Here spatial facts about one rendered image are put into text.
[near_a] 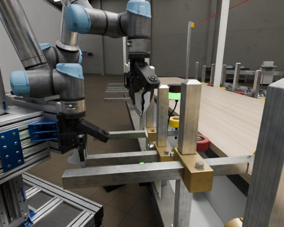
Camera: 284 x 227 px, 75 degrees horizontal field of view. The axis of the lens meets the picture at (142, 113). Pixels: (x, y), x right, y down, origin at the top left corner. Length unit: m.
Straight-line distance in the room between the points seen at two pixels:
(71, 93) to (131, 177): 0.31
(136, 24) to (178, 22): 12.92
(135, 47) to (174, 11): 13.16
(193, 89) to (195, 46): 12.64
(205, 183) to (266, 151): 0.22
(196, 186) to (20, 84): 0.52
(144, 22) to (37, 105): 0.70
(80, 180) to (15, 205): 0.89
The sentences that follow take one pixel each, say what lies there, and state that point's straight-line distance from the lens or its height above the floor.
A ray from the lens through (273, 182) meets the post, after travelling 0.24.
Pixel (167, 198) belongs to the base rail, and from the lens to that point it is 0.76.
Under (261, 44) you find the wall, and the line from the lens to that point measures 12.78.
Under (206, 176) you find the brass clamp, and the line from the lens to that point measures 0.42.
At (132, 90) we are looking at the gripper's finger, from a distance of 0.62.
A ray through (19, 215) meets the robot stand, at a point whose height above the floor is 0.37.
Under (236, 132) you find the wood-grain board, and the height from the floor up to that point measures 0.90.
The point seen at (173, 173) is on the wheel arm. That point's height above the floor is 0.95.
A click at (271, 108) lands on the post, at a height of 1.14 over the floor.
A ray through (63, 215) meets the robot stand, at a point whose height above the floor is 0.21.
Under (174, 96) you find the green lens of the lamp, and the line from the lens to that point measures 0.67.
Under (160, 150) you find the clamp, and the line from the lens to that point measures 0.70.
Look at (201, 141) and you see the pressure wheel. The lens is 0.71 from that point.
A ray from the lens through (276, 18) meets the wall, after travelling 12.97.
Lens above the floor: 1.19
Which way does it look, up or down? 16 degrees down
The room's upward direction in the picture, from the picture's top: straight up
